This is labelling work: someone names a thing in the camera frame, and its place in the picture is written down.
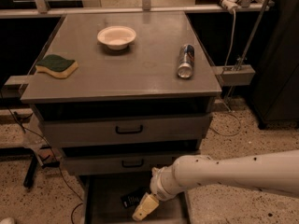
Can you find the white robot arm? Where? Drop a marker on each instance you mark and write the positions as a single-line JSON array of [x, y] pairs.
[[275, 173]]

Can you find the white paper bowl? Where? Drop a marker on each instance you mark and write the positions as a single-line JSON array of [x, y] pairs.
[[116, 37]]

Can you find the black clamp tool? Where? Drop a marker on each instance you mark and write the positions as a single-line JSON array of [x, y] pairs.
[[44, 157]]

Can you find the diagonal metal rod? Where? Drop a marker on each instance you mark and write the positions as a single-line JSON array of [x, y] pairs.
[[239, 62]]

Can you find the grey metal bracket block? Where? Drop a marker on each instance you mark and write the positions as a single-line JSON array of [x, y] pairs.
[[231, 77]]

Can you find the bottom open grey drawer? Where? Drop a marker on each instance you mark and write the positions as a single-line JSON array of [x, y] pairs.
[[103, 205]]

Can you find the green and yellow sponge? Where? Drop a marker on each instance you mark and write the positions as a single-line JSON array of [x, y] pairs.
[[56, 66]]

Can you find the black rxbar chocolate bar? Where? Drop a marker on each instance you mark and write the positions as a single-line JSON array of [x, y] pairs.
[[133, 198]]

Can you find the grey drawer cabinet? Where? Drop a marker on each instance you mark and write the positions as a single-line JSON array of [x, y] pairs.
[[140, 81]]

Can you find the top grey drawer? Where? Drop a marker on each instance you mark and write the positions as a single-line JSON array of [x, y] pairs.
[[86, 133]]

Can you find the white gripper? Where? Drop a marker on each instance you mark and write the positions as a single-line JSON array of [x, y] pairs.
[[156, 186]]

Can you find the silver blue drink can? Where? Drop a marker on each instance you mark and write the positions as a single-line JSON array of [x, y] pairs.
[[186, 61]]

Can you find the middle grey drawer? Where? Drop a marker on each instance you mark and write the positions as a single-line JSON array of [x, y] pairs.
[[120, 163]]

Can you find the dark cabinet at right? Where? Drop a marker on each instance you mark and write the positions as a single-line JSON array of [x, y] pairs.
[[274, 92]]

